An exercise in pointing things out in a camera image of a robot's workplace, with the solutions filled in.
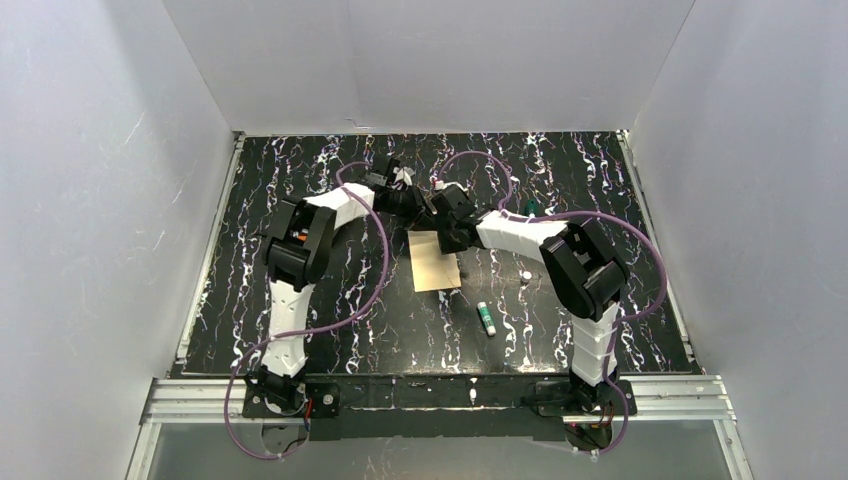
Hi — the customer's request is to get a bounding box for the white envelope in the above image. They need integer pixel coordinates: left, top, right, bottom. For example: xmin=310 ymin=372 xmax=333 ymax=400
xmin=408 ymin=231 xmax=461 ymax=293

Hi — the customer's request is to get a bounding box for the white green glue stick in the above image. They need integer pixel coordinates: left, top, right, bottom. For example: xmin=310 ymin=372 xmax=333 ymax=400
xmin=476 ymin=302 xmax=497 ymax=337

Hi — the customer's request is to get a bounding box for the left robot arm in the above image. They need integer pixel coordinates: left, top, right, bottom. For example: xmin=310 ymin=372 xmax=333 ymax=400
xmin=244 ymin=156 xmax=428 ymax=416

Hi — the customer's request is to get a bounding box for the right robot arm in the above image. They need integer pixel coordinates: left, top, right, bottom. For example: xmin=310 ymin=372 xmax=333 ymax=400
xmin=431 ymin=182 xmax=629 ymax=412

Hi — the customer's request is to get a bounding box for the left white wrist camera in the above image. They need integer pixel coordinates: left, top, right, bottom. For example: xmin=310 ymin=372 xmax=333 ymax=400
xmin=392 ymin=167 xmax=415 ymax=187

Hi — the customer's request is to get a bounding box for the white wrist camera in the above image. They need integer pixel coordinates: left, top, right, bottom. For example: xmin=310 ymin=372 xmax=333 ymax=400
xmin=392 ymin=167 xmax=415 ymax=187
xmin=433 ymin=179 xmax=466 ymax=192

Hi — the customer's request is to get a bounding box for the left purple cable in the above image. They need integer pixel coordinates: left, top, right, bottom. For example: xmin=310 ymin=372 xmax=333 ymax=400
xmin=223 ymin=161 xmax=392 ymax=462

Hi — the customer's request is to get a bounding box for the purple cable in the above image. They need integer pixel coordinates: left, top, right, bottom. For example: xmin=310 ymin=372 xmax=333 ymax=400
xmin=223 ymin=161 xmax=392 ymax=462
xmin=435 ymin=150 xmax=669 ymax=456

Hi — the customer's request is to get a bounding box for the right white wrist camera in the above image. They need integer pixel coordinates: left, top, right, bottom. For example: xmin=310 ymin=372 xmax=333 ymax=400
xmin=433 ymin=179 xmax=466 ymax=192

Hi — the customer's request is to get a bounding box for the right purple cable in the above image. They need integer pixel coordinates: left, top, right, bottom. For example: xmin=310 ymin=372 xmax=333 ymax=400
xmin=435 ymin=150 xmax=669 ymax=456

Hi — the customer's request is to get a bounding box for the green handled screwdriver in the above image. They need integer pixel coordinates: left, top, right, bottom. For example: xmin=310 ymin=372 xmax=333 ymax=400
xmin=523 ymin=199 xmax=539 ymax=217

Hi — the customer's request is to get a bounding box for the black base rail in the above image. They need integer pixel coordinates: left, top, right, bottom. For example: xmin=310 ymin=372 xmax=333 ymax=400
xmin=232 ymin=373 xmax=638 ymax=443

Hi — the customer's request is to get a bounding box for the aluminium table frame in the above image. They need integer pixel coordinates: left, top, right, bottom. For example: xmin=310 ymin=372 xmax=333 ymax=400
xmin=126 ymin=374 xmax=753 ymax=479

